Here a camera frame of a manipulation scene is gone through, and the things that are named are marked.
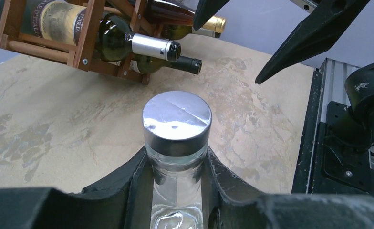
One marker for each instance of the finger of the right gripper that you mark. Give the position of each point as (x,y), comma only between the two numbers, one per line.
(316,34)
(204,15)

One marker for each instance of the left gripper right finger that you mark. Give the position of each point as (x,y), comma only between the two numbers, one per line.
(229,202)

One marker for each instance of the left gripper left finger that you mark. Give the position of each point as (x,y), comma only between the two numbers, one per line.
(120,200)

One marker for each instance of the clear glass bottle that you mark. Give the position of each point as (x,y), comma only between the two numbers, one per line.
(176,130)

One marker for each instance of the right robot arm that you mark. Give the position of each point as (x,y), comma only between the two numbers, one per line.
(338,132)

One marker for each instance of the red wine bottle gold cap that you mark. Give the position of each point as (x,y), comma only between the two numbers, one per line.
(146,14)

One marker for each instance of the green bottle silver neck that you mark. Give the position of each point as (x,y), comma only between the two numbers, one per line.
(177,32)

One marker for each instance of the dark bottle black cap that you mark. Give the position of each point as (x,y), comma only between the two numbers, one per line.
(146,64)

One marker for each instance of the dark bottle silver cap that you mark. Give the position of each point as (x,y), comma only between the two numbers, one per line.
(63,22)

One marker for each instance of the wooden wine rack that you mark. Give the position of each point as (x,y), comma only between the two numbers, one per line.
(80,55)

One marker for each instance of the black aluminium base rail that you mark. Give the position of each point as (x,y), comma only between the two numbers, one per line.
(337,147)

